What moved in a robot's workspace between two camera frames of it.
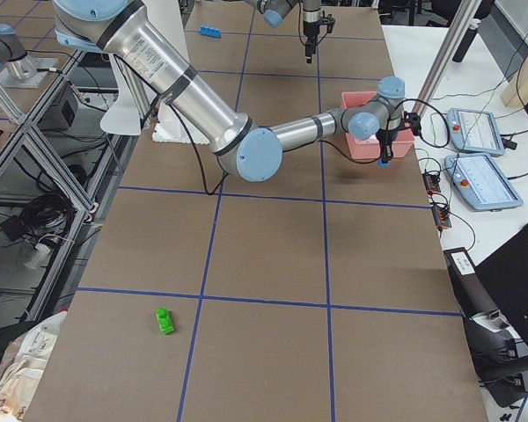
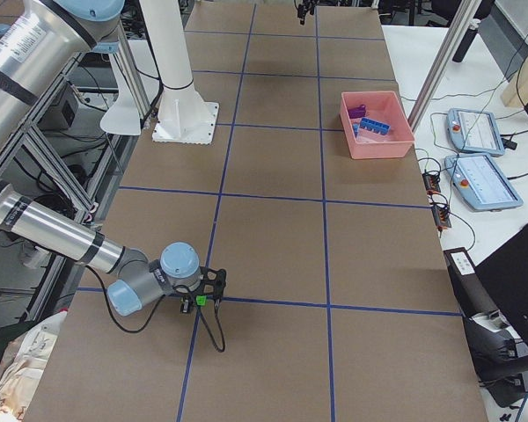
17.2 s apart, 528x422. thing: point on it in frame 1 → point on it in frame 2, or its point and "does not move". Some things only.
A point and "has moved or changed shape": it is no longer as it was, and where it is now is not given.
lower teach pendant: x=480 y=183 does not move
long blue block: x=210 y=32 has moved or changed shape
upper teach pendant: x=474 y=131 does not move
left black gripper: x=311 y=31 → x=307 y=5
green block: x=165 y=320 → x=201 y=300
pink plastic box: x=403 y=144 does not move
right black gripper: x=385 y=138 → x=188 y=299
